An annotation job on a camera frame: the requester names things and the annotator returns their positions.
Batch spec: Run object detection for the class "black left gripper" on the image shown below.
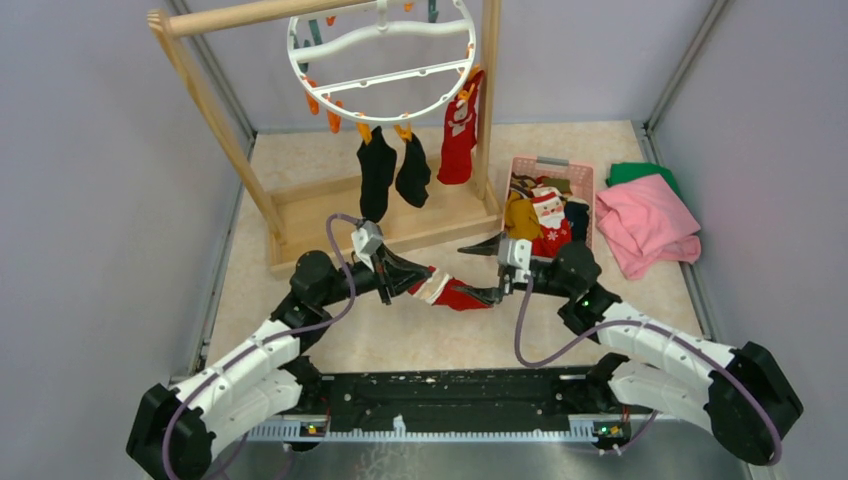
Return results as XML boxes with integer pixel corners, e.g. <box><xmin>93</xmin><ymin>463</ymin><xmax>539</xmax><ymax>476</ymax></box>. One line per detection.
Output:
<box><xmin>318</xmin><ymin>242</ymin><xmax>431</xmax><ymax>307</ymax></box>

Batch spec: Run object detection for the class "red snowflake santa face sock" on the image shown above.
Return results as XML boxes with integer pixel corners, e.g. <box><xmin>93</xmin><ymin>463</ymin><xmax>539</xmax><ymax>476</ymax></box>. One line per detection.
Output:
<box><xmin>407</xmin><ymin>266</ymin><xmax>490</xmax><ymax>312</ymax></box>

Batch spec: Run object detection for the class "black sock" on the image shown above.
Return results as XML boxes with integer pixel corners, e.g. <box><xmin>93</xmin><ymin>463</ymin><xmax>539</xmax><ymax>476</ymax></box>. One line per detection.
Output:
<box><xmin>356</xmin><ymin>126</ymin><xmax>397</xmax><ymax>223</ymax></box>
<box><xmin>395</xmin><ymin>134</ymin><xmax>431</xmax><ymax>208</ymax></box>

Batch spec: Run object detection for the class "white round clip hanger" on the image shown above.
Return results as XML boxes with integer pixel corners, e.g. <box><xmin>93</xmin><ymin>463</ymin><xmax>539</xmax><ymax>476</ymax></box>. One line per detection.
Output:
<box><xmin>285</xmin><ymin>1</ymin><xmax>478</xmax><ymax>133</ymax></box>

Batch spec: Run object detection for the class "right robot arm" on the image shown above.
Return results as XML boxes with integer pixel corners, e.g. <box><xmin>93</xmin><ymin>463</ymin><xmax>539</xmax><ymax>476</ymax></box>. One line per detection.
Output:
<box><xmin>460</xmin><ymin>234</ymin><xmax>804</xmax><ymax>466</ymax></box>

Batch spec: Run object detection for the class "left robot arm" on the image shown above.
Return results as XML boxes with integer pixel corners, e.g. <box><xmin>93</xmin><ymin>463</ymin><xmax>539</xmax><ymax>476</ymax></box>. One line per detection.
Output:
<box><xmin>126</xmin><ymin>246</ymin><xmax>435</xmax><ymax>479</ymax></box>

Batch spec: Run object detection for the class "mustard yellow sock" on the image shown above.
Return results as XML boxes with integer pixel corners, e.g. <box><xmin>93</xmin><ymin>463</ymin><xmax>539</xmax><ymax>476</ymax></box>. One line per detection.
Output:
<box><xmin>503</xmin><ymin>191</ymin><xmax>542</xmax><ymax>240</ymax></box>

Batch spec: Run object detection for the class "pink perforated plastic basket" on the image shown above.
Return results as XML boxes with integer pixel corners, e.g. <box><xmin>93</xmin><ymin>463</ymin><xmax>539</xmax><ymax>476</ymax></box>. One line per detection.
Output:
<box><xmin>505</xmin><ymin>156</ymin><xmax>594</xmax><ymax>247</ymax></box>

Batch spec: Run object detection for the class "pink cloth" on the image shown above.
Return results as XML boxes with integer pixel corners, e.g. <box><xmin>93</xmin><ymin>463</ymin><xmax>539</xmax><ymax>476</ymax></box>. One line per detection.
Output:
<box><xmin>595</xmin><ymin>174</ymin><xmax>702</xmax><ymax>280</ymax></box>

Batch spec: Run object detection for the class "green cloth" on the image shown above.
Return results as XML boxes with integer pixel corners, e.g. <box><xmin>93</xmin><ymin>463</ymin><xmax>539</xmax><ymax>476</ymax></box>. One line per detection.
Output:
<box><xmin>605</xmin><ymin>162</ymin><xmax>683</xmax><ymax>199</ymax></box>

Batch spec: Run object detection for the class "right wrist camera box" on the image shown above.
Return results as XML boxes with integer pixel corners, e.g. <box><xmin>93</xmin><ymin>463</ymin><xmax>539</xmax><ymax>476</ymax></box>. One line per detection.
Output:
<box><xmin>496</xmin><ymin>236</ymin><xmax>532</xmax><ymax>270</ymax></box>

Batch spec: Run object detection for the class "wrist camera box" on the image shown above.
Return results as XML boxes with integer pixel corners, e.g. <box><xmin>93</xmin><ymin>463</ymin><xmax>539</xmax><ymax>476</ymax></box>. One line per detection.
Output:
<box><xmin>351</xmin><ymin>220</ymin><xmax>384</xmax><ymax>270</ymax></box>
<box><xmin>496</xmin><ymin>236</ymin><xmax>532</xmax><ymax>270</ymax></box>

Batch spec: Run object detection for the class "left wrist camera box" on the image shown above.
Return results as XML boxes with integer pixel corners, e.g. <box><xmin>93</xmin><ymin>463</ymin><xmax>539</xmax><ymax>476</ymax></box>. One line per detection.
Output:
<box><xmin>351</xmin><ymin>220</ymin><xmax>384</xmax><ymax>270</ymax></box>

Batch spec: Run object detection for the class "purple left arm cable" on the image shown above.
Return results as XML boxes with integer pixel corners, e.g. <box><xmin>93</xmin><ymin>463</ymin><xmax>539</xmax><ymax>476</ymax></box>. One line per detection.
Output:
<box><xmin>161</xmin><ymin>213</ymin><xmax>366</xmax><ymax>480</ymax></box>

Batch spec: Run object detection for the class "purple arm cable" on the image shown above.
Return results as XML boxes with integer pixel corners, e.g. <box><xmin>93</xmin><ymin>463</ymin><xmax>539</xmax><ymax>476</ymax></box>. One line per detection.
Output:
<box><xmin>513</xmin><ymin>274</ymin><xmax>784</xmax><ymax>468</ymax></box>
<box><xmin>161</xmin><ymin>213</ymin><xmax>366</xmax><ymax>480</ymax></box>

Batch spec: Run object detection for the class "wooden hanger rack frame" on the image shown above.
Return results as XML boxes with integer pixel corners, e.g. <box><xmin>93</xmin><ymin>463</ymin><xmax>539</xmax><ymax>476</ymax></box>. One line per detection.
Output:
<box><xmin>147</xmin><ymin>1</ymin><xmax>502</xmax><ymax>278</ymax></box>

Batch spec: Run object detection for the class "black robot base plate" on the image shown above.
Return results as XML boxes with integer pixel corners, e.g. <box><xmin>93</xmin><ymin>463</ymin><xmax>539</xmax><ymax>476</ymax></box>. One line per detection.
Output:
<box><xmin>279</xmin><ymin>358</ymin><xmax>645</xmax><ymax>436</ymax></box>

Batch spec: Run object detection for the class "white toothed cable rail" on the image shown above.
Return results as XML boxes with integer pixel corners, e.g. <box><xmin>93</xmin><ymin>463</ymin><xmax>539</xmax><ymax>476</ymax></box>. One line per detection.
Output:
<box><xmin>247</xmin><ymin>416</ymin><xmax>599</xmax><ymax>444</ymax></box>

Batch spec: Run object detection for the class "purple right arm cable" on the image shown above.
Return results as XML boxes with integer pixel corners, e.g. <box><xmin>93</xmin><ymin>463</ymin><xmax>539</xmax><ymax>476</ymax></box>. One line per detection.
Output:
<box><xmin>513</xmin><ymin>274</ymin><xmax>784</xmax><ymax>468</ymax></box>

